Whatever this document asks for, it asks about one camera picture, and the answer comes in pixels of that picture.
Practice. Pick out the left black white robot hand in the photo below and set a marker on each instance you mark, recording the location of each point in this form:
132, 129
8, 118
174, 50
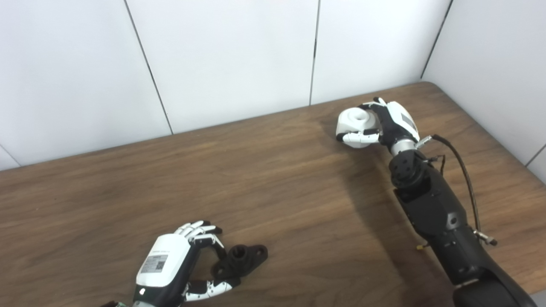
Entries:
164, 264

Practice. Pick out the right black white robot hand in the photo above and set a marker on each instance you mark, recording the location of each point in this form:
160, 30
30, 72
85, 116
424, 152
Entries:
394, 121

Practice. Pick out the round white piece with holes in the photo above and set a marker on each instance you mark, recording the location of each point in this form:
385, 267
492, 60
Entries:
354, 119

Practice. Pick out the black flanged holder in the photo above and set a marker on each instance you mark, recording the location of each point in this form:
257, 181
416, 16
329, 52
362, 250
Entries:
243, 258

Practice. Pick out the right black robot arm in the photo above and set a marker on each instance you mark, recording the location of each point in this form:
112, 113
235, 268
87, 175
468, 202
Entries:
443, 221

